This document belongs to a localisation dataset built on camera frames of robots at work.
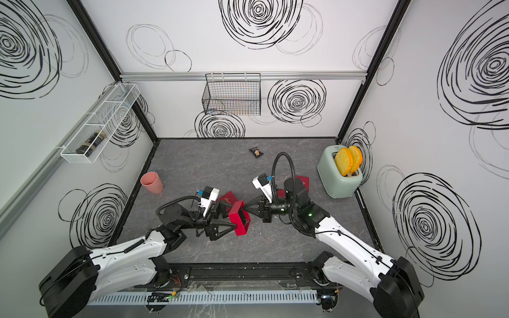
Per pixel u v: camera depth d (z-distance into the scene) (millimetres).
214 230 579
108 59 846
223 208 657
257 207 631
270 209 608
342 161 858
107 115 824
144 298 696
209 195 597
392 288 385
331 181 864
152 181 931
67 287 403
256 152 1119
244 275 753
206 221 588
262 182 614
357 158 824
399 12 725
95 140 674
